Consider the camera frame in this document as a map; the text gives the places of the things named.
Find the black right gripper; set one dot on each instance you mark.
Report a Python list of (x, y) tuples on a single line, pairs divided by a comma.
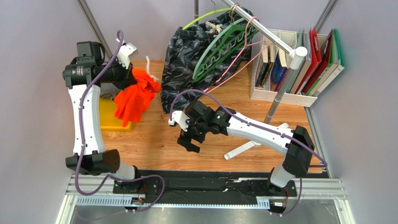
[(191, 134)]

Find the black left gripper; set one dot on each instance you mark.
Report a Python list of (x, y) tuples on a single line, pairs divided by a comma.
[(127, 80)]

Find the orange mesh shorts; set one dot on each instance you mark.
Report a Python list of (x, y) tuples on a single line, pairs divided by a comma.
[(133, 101)]

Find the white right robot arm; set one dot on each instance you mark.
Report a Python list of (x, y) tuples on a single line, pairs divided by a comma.
[(294, 144)]

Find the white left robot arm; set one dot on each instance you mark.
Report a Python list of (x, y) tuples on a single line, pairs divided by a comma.
[(83, 77)]

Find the light green hanger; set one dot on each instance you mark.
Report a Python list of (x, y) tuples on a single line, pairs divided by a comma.
[(214, 43)]

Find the dark shark print shorts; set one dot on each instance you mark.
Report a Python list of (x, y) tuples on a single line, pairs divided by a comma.
[(198, 56)]

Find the lime green hanger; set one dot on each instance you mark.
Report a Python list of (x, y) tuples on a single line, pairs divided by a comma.
[(204, 16)]

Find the yellow plastic tray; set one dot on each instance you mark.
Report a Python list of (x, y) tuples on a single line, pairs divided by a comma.
[(108, 122)]

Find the blue book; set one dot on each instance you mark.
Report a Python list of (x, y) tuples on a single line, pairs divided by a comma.
[(278, 72)]

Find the white book organizer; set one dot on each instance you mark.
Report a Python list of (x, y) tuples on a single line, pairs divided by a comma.
[(263, 65)]

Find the red folder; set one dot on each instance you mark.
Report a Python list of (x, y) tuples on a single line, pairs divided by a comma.
[(315, 45)]

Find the green folder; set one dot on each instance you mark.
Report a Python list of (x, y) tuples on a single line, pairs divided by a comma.
[(330, 67)]

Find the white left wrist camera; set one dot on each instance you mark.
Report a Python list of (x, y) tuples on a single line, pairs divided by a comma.
[(126, 52)]

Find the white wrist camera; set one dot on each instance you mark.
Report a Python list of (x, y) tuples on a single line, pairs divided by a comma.
[(126, 52), (179, 118)]

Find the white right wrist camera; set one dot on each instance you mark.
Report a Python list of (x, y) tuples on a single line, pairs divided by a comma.
[(179, 118)]

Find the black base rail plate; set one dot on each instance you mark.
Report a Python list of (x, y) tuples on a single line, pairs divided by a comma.
[(204, 188)]

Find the pink wire hanger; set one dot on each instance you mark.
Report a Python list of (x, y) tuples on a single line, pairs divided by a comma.
[(208, 90)]

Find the silver clothes rack rail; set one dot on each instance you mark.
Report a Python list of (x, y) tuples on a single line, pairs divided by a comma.
[(297, 55)]

